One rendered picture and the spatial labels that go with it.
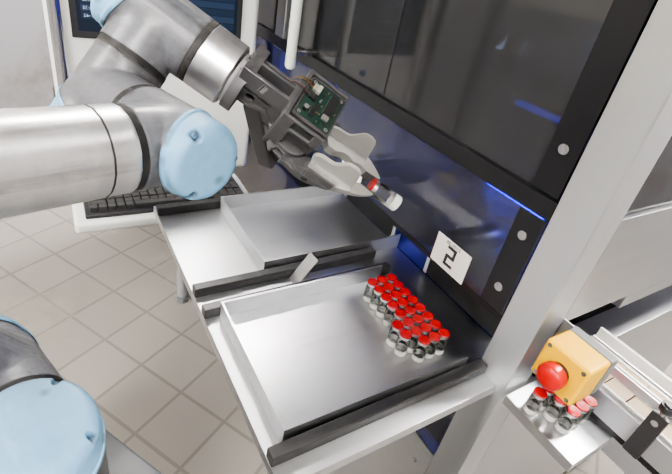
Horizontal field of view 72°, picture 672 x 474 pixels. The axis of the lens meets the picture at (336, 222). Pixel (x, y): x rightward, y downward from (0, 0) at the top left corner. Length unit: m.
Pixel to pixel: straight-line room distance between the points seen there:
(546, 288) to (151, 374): 1.50
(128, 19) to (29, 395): 0.39
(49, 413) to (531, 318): 0.63
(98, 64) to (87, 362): 1.56
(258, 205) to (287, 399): 0.56
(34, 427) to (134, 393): 1.31
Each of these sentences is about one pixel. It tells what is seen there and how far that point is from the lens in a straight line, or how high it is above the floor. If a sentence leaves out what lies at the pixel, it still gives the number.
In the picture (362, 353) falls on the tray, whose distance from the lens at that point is 0.81.
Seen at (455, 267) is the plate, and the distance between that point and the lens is 0.85.
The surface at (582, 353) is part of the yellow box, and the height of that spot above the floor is 1.03.
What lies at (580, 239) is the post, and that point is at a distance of 0.69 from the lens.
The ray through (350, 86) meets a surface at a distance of 1.06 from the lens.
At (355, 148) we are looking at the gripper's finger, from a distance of 0.58.
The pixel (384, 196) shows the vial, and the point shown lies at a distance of 0.59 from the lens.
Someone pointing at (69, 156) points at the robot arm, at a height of 1.30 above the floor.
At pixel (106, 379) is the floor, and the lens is 1.92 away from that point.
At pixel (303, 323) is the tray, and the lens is 0.84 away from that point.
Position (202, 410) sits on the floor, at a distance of 1.80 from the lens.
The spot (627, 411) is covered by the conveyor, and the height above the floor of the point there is 0.93.
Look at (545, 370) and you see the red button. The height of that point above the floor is 1.01.
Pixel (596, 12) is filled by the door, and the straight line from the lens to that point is 0.70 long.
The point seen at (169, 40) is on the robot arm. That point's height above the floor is 1.35.
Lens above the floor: 1.46
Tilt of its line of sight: 31 degrees down
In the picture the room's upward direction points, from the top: 12 degrees clockwise
